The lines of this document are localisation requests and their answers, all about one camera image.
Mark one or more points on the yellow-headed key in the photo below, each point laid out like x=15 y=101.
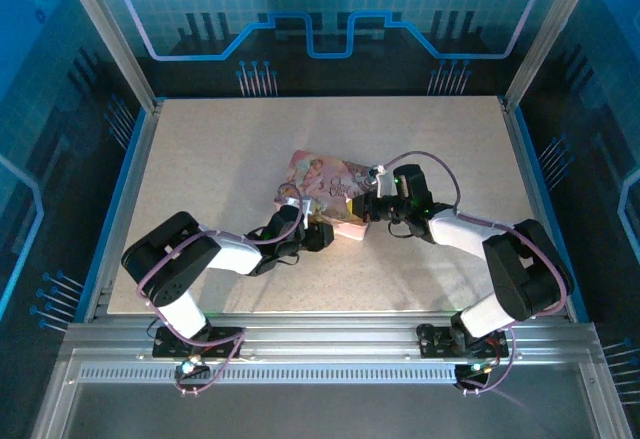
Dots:
x=352 y=205

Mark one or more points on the pink illustrated diary book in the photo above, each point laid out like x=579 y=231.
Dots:
x=325 y=179

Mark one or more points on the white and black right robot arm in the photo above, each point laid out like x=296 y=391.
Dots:
x=460 y=231

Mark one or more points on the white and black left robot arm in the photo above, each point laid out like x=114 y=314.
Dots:
x=235 y=256

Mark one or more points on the small controller board with LED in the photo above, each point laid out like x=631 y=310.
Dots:
x=472 y=371
x=190 y=370

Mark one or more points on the aluminium mounting rail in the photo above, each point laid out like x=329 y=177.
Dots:
x=330 y=331

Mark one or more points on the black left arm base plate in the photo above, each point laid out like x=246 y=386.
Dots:
x=225 y=334

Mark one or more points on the aluminium table side rail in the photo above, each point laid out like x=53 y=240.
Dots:
x=131 y=184
x=531 y=184

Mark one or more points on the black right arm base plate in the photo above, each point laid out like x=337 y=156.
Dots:
x=430 y=341

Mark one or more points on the aluminium frame post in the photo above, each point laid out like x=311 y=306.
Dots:
x=549 y=34
x=115 y=39

